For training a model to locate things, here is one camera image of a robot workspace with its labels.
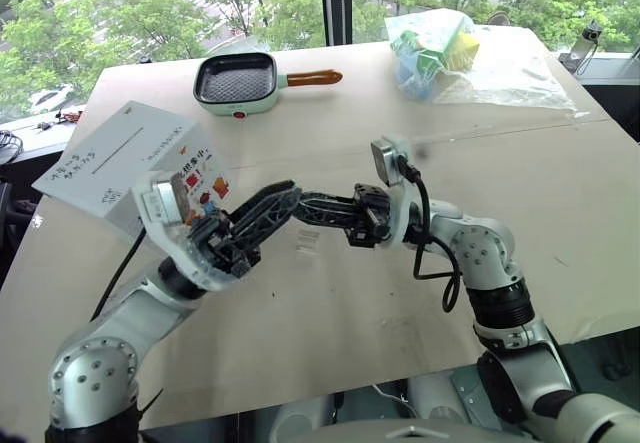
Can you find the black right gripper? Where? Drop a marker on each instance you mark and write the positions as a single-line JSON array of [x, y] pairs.
[[367, 215]]

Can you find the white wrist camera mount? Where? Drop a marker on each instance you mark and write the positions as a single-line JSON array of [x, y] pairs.
[[152, 198], [395, 155]]

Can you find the yellow toy block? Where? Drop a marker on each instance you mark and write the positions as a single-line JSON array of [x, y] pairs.
[[467, 45]]

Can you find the beige cardboard table cover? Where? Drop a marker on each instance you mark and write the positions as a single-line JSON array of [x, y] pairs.
[[350, 313]]

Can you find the black window frame post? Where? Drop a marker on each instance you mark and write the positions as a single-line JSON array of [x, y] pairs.
[[336, 3]]

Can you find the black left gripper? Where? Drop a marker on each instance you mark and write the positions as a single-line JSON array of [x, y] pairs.
[[225, 255]]

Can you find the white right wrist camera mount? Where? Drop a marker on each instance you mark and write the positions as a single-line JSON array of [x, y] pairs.
[[395, 155]]

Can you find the black webcam on stand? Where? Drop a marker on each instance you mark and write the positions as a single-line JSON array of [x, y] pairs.
[[591, 38]]

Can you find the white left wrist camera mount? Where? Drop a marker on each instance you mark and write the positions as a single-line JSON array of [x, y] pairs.
[[152, 198]]

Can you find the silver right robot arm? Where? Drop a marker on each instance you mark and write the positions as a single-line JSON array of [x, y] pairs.
[[482, 243]]

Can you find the white box with slot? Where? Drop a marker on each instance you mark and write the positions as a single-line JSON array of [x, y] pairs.
[[125, 158]]

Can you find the green toy block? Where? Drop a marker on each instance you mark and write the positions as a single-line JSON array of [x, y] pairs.
[[425, 60]]

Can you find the mint green square frying pan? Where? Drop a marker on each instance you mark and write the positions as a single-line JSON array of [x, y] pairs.
[[235, 83]]

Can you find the clear plastic bag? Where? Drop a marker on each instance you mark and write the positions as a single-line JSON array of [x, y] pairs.
[[505, 78]]

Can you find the silver robot torso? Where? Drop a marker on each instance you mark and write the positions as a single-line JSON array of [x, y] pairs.
[[415, 430]]

